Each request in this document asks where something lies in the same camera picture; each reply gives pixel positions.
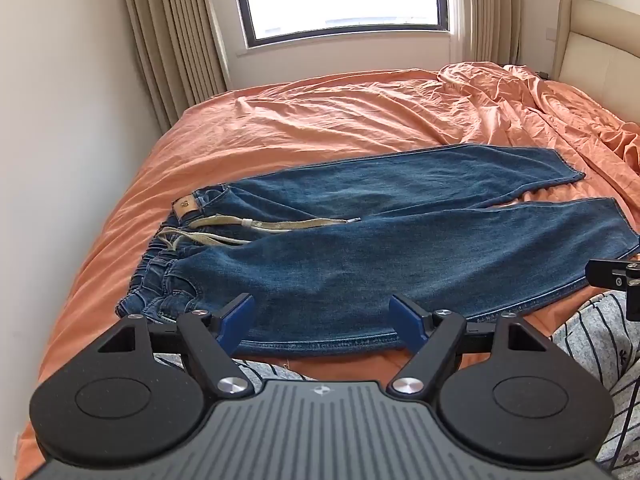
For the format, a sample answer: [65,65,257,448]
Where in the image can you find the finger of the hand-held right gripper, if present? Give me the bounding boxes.
[585,257,640,322]

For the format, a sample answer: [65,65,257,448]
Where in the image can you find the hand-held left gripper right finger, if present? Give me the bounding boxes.
[387,293,552,397]

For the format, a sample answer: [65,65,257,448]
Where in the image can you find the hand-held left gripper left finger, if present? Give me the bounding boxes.
[97,293,257,397]

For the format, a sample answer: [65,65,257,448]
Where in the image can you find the blue denim pants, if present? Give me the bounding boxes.
[116,144,640,361]

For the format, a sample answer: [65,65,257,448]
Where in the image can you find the person's white striped clothing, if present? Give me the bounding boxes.
[152,290,640,480]

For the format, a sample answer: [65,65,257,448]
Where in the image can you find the beige padded headboard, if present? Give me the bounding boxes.
[550,0,640,128]

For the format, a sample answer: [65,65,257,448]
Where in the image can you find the orange bed sheet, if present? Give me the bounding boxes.
[15,60,640,453]

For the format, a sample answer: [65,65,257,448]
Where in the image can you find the beige curtain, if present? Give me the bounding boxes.
[450,0,526,69]
[117,0,232,132]

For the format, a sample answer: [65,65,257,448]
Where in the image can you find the dark framed window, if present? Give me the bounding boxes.
[227,0,453,52]

